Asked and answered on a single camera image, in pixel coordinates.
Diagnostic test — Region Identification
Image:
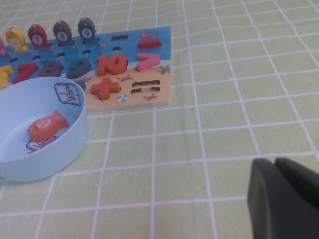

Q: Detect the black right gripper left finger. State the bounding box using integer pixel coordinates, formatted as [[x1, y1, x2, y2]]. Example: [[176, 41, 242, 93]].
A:
[[246, 158, 319, 239]]

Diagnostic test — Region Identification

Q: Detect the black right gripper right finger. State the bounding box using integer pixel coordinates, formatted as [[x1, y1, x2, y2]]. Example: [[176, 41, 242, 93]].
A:
[[274, 157, 319, 202]]

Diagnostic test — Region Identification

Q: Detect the colourful wooden puzzle board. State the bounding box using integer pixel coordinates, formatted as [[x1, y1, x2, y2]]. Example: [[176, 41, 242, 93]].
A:
[[0, 26, 173, 112]]

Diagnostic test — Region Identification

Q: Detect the pink greater-than sign piece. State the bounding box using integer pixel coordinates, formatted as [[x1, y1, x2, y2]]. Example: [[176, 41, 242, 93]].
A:
[[136, 52, 161, 72]]

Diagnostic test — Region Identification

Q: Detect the red minus sign piece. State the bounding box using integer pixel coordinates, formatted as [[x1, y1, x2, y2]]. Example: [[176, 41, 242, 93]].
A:
[[138, 37, 162, 49]]

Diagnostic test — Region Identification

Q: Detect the orange plus sign piece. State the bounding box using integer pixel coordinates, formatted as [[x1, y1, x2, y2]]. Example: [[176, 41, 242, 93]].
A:
[[90, 77, 121, 100]]

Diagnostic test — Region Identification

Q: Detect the orange number ten piece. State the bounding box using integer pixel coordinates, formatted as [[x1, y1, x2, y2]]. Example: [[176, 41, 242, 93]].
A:
[[96, 54, 128, 77]]

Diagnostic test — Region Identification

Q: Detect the slate square piece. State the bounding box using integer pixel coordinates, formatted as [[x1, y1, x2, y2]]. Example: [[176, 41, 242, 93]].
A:
[[74, 79, 87, 92]]

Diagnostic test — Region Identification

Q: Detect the slate number nine piece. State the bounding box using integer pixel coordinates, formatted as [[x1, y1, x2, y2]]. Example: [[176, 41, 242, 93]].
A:
[[66, 58, 92, 80]]

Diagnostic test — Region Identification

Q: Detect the light blue plastic bowl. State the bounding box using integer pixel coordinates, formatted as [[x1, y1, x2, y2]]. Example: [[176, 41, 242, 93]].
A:
[[0, 76, 89, 183]]

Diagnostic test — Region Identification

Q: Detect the brown number eight piece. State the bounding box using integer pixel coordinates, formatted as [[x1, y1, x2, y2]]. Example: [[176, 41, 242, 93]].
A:
[[38, 61, 63, 78]]

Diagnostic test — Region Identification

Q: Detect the red number seven piece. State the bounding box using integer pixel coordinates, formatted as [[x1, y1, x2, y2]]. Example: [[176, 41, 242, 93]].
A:
[[12, 63, 38, 85]]

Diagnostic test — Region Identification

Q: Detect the yellow number six piece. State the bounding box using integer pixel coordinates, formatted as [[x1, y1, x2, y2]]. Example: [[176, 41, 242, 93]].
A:
[[0, 65, 13, 87]]

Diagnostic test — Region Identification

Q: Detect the green checked tablecloth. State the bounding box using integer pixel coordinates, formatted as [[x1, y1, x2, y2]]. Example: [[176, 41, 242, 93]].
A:
[[0, 0, 319, 239]]

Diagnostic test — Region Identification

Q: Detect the orange fish number ten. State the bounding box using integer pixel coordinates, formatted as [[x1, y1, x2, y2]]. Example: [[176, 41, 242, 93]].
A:
[[26, 110, 69, 143]]

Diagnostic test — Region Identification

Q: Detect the slate fish peg number nine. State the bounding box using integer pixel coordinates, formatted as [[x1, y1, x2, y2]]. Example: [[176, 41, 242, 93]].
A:
[[77, 17, 100, 45]]

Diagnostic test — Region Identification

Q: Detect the brown fish peg number eight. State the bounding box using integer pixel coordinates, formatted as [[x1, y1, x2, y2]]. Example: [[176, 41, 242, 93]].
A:
[[53, 20, 75, 47]]

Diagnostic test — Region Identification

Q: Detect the red fish peg number seven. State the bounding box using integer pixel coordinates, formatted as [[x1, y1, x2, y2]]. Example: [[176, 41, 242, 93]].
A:
[[28, 24, 50, 49]]

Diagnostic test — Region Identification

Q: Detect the yellow fish peg number six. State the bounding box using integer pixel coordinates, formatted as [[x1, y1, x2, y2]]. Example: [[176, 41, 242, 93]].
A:
[[5, 27, 29, 52]]

